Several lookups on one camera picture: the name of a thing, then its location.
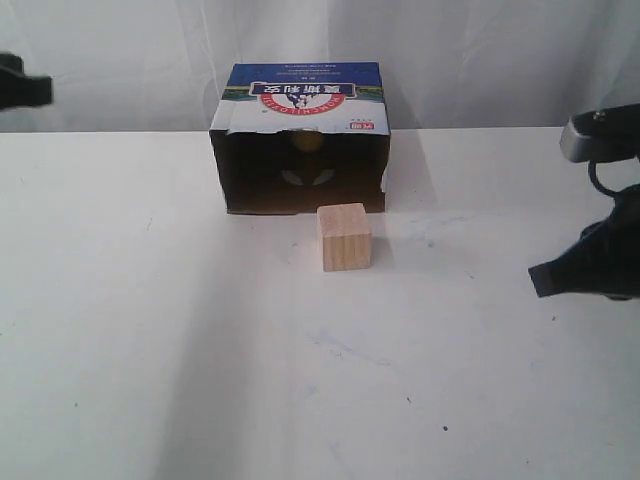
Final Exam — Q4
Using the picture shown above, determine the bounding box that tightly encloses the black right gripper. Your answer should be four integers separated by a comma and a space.
528, 184, 639, 300

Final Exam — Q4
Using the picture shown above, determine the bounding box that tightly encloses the yellow ball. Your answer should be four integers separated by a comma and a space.
291, 130, 324, 153

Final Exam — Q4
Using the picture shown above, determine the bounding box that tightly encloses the light wooden cube block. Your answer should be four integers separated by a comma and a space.
316, 203, 372, 272

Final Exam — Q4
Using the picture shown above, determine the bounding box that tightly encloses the blue white cardboard box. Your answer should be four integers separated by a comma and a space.
209, 62, 391, 215

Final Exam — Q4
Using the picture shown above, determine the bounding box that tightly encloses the white backdrop curtain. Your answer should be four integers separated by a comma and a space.
1, 1, 639, 132

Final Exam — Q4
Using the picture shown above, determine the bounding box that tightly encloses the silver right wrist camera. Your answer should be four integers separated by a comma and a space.
560, 104, 640, 163

